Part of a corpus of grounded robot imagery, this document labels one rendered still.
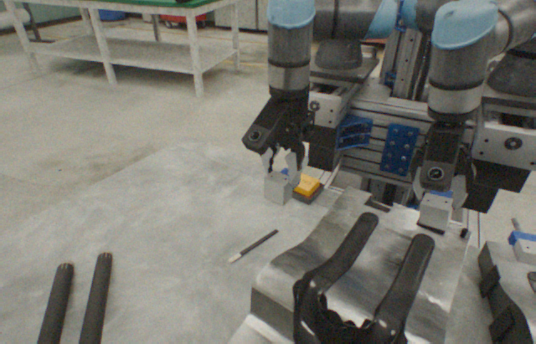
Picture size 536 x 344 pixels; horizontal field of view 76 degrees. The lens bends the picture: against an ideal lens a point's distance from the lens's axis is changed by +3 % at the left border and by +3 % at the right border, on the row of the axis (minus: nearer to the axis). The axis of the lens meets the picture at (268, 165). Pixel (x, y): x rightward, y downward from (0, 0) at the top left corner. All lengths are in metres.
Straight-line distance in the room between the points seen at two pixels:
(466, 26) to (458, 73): 0.06
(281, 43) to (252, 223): 0.44
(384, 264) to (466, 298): 0.19
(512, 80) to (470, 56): 0.51
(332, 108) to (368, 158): 0.27
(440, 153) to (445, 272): 0.21
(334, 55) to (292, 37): 0.54
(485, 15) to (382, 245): 0.41
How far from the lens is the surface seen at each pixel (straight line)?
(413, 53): 1.18
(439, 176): 0.60
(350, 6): 0.68
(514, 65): 1.08
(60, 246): 0.91
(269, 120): 0.60
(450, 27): 0.56
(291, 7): 0.57
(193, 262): 0.76
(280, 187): 0.69
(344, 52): 1.10
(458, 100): 0.60
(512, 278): 0.79
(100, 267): 0.76
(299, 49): 0.58
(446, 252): 0.73
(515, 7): 0.65
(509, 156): 1.01
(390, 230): 0.73
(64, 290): 0.76
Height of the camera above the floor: 1.37
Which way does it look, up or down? 34 degrees down
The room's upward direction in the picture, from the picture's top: straight up
